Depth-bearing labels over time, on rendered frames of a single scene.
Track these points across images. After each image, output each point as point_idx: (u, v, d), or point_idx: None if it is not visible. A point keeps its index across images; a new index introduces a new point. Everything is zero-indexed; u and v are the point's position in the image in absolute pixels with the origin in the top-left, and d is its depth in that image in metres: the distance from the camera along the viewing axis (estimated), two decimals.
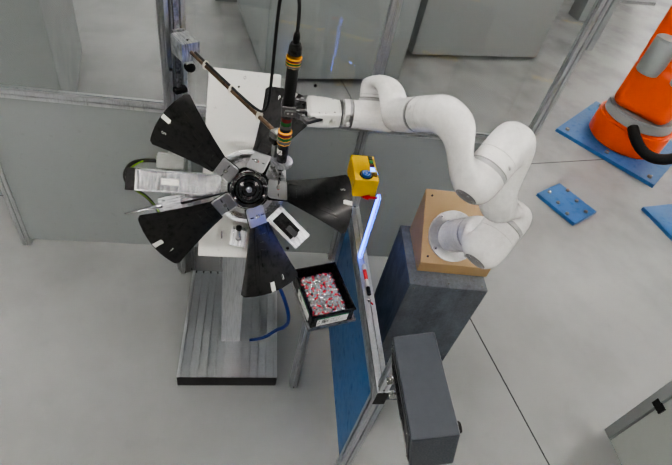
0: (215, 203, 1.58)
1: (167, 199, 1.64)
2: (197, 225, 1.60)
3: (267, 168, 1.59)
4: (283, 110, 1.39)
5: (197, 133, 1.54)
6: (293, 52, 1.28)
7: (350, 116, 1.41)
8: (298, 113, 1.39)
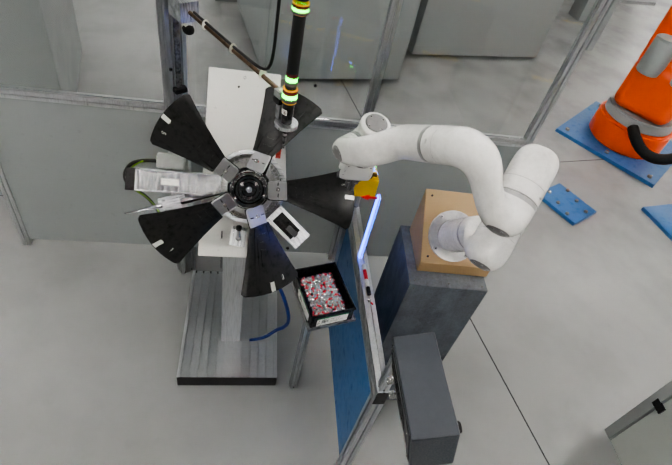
0: (215, 203, 1.58)
1: (167, 199, 1.64)
2: (197, 225, 1.60)
3: (267, 168, 1.59)
4: (351, 187, 1.60)
5: (197, 133, 1.54)
6: None
7: None
8: (358, 182, 1.56)
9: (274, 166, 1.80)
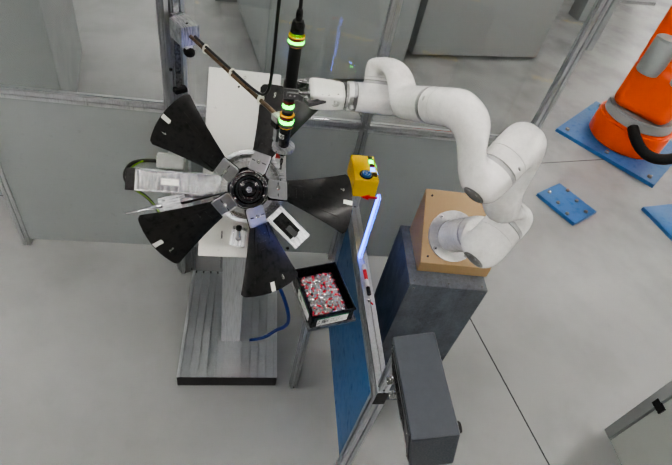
0: (224, 161, 1.58)
1: (167, 199, 1.64)
2: (196, 151, 1.58)
3: (274, 200, 1.61)
4: (285, 92, 1.35)
5: None
6: (296, 30, 1.24)
7: (354, 98, 1.37)
8: (301, 95, 1.35)
9: (274, 166, 1.80)
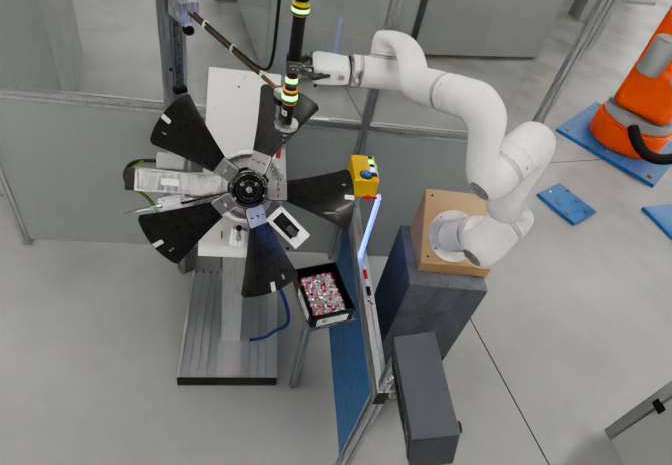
0: (224, 161, 1.58)
1: (167, 199, 1.64)
2: (196, 151, 1.58)
3: (274, 200, 1.61)
4: (288, 65, 1.30)
5: None
6: None
7: (360, 72, 1.32)
8: (304, 68, 1.29)
9: (274, 166, 1.80)
